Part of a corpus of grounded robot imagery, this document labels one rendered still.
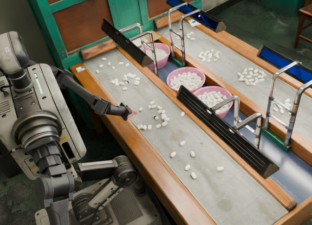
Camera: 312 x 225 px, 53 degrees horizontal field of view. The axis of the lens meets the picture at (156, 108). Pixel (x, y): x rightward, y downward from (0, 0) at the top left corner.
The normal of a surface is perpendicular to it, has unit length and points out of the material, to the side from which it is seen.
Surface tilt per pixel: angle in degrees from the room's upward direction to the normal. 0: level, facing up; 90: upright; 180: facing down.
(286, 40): 0
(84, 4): 90
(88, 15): 90
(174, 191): 0
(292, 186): 0
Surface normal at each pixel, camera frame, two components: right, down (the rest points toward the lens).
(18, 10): 0.59, 0.50
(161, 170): -0.13, -0.72
